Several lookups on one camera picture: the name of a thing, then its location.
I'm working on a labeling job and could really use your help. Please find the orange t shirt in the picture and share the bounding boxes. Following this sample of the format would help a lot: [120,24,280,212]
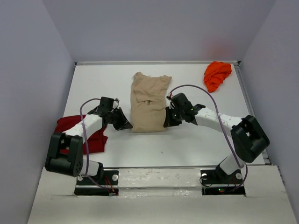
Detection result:
[203,61,232,93]

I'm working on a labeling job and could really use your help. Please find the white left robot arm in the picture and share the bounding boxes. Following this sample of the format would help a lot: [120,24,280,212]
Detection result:
[45,97,133,184]

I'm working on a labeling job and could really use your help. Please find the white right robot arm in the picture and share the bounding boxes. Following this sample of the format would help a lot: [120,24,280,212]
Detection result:
[164,93,270,183]

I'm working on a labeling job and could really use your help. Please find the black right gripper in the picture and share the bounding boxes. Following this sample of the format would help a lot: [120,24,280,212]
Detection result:
[164,106,184,127]

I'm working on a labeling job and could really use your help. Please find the dark red t shirt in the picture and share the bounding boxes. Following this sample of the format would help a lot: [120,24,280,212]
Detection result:
[54,115,108,154]

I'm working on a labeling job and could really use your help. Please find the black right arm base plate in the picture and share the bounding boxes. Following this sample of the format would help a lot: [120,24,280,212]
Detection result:
[199,169,245,196]

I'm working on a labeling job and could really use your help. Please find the beige t shirt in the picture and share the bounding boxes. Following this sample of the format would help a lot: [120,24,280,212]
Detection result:
[130,72,172,133]

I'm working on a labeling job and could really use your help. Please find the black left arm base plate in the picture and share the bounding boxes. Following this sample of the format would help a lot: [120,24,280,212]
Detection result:
[74,169,119,196]

